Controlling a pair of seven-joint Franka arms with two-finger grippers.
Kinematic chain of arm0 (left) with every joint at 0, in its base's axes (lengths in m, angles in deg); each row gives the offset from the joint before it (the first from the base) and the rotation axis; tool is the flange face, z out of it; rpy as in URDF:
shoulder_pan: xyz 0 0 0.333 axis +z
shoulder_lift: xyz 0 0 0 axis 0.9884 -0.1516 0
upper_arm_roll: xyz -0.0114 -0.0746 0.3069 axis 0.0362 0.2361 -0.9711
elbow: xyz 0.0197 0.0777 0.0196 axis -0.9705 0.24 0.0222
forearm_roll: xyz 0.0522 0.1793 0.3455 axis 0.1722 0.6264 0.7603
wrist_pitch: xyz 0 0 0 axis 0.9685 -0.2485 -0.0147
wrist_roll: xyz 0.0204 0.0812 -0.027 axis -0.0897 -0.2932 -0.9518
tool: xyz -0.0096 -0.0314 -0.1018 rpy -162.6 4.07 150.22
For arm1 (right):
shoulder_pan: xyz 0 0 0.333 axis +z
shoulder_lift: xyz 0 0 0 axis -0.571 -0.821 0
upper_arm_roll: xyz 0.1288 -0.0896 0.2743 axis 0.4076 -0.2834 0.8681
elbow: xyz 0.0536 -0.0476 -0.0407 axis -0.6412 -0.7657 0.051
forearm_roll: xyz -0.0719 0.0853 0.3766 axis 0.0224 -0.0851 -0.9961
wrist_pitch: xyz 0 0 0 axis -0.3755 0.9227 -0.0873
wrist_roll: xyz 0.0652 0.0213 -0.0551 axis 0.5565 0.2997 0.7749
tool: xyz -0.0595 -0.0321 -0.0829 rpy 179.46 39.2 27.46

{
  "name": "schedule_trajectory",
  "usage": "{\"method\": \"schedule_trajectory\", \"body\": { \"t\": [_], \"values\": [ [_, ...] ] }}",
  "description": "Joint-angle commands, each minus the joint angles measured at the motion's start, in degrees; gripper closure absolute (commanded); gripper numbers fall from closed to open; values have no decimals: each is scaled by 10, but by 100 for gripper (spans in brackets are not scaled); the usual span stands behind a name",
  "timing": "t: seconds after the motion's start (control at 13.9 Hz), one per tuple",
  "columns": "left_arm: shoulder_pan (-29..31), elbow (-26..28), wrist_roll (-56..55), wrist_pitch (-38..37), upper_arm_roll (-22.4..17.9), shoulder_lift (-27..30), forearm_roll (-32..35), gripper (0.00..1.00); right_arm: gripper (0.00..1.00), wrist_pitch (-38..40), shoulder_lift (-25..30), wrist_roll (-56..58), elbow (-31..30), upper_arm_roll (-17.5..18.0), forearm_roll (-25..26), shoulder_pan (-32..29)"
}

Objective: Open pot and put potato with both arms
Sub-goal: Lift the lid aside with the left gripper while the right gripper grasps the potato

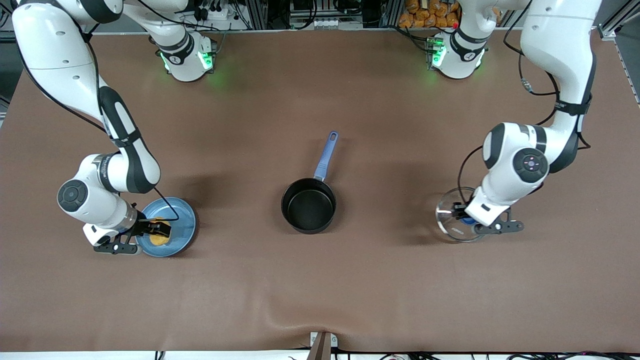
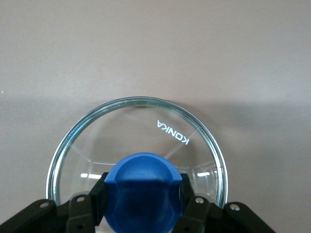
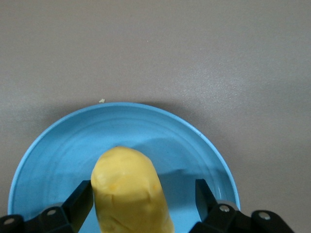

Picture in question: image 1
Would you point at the blue round plate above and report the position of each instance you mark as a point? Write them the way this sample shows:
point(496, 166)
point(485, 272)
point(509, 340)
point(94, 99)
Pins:
point(185, 220)

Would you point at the aluminium frame profile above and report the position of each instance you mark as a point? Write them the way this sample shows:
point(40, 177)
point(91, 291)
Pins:
point(620, 22)

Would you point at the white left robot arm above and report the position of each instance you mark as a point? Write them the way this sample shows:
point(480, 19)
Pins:
point(555, 40)

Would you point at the white power strip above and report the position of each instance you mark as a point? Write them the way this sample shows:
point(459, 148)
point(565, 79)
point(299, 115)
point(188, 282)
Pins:
point(212, 12)

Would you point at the orange packaged snacks pile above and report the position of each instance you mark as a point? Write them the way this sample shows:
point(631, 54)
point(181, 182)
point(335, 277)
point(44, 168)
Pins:
point(425, 15)

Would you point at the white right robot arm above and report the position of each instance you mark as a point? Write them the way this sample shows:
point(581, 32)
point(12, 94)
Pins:
point(50, 50)

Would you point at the brown table cover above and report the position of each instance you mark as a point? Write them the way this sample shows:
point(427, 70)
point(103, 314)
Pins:
point(400, 280)

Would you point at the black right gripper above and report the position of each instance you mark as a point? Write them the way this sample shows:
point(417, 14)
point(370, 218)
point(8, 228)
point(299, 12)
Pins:
point(146, 227)

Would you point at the aluminium equipment rack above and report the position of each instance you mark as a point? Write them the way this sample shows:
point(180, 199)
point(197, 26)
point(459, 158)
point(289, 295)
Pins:
point(260, 12)

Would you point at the yellow potato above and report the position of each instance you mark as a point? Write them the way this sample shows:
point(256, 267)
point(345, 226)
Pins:
point(160, 242)

